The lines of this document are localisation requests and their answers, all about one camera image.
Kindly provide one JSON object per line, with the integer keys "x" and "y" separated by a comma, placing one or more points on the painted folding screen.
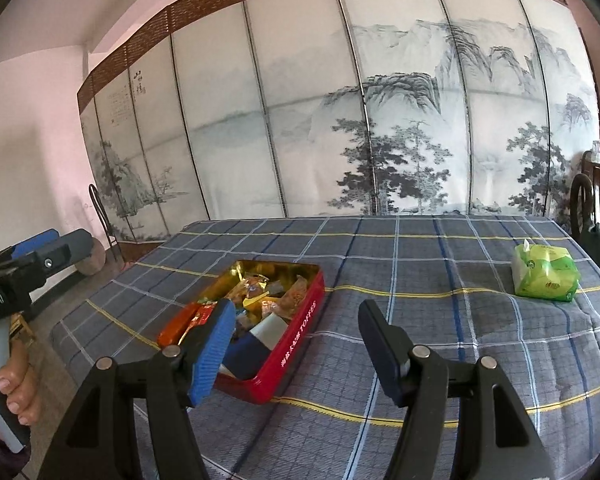
{"x": 305, "y": 110}

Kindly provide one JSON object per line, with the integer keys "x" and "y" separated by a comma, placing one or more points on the navy and pale snack packet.
{"x": 250, "y": 355}

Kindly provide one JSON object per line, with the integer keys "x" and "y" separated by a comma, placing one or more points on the green tissue pack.
{"x": 545, "y": 272}

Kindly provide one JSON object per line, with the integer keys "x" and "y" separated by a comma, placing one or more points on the dark cloth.
{"x": 597, "y": 242}

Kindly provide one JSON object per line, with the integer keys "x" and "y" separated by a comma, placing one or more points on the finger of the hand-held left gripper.
{"x": 62, "y": 252}
{"x": 35, "y": 242}

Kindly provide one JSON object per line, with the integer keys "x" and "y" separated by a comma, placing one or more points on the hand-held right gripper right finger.
{"x": 387, "y": 355}

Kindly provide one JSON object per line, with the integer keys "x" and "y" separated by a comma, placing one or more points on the thin metal chair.
{"x": 100, "y": 215}

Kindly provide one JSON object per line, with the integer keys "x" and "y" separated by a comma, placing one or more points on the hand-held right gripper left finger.
{"x": 210, "y": 355}

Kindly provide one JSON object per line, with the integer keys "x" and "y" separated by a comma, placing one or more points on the round wooden disc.
{"x": 94, "y": 259}

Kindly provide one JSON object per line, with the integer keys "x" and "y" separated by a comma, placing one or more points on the red tin box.
{"x": 300, "y": 340}

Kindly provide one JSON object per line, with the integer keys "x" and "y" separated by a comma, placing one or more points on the red snack packet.
{"x": 180, "y": 325}

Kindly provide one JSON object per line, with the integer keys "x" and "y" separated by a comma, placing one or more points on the dark wooden chair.
{"x": 597, "y": 185}

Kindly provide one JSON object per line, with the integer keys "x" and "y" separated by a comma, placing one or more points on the orange snack packet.
{"x": 259, "y": 304}

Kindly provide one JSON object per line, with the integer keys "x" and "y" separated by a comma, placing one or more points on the clear peanut snack packet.
{"x": 295, "y": 296}

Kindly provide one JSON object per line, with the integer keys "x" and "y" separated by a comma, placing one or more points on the person's left hand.
{"x": 20, "y": 385}

